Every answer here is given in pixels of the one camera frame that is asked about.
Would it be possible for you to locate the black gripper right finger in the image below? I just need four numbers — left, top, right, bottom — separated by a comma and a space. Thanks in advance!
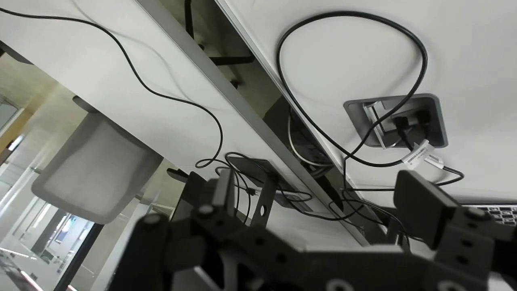
393, 170, 460, 251

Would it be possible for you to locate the grey office chair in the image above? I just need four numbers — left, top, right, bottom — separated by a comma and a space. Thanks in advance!
29, 108, 165, 226

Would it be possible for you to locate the long black desk cable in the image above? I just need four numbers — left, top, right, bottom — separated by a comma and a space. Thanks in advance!
0, 5, 226, 170

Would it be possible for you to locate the black looped table cable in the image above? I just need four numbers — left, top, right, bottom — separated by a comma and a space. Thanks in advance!
275, 10, 465, 194

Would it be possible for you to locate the white cable tag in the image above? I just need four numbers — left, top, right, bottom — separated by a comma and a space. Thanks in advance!
399, 139, 447, 173

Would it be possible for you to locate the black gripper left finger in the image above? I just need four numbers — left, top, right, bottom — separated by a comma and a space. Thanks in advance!
208, 168, 237, 218

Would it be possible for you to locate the grey table cable box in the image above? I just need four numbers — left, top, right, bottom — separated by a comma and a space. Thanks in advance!
342, 92, 451, 150

